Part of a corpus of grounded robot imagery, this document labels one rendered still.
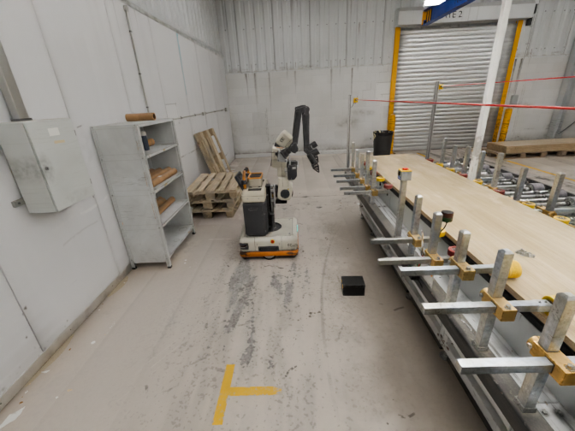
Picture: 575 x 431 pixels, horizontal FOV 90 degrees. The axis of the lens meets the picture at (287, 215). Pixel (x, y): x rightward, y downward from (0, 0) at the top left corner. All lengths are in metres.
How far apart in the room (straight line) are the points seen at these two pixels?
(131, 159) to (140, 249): 0.99
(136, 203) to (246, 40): 6.85
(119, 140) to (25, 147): 0.91
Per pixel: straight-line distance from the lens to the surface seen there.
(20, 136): 2.50
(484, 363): 1.11
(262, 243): 3.21
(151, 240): 3.43
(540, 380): 1.31
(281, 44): 9.23
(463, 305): 1.30
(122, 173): 3.26
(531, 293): 1.61
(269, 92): 9.12
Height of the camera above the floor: 1.71
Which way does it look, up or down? 22 degrees down
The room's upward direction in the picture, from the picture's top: 3 degrees counter-clockwise
